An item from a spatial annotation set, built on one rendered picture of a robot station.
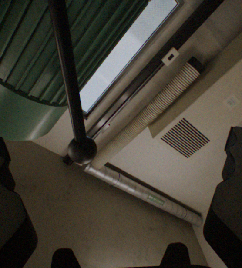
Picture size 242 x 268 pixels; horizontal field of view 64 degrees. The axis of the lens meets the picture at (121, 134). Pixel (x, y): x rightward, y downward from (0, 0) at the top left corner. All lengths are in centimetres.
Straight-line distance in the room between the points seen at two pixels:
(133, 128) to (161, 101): 37
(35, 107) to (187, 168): 248
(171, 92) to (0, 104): 156
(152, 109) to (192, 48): 60
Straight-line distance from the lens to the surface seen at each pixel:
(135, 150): 226
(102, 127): 190
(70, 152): 23
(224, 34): 199
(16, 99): 29
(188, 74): 175
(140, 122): 183
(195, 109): 177
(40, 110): 31
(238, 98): 192
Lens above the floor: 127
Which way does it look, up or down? 23 degrees up
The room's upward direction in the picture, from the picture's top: 135 degrees counter-clockwise
